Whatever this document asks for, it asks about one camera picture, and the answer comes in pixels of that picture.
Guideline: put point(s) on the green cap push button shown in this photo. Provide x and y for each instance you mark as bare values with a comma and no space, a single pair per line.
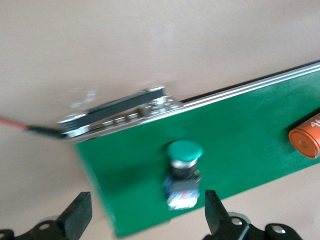
185,151

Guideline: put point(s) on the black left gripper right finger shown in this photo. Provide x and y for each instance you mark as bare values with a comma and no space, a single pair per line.
216,217

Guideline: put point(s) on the green belt conveyor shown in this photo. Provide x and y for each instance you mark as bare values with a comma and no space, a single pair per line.
250,125

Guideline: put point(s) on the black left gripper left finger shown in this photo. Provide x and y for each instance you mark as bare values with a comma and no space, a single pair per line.
75,215

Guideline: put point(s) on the orange cylinder with white print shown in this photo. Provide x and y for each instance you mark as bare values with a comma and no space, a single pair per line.
307,140

